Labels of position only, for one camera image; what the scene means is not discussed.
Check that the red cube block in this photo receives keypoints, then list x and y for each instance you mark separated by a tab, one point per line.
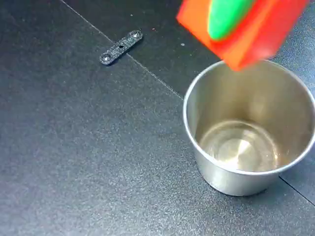
246	51

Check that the black screwed joining plate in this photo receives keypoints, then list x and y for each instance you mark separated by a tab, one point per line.
120	46

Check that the stainless steel cup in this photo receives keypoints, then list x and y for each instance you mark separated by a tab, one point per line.
233	172

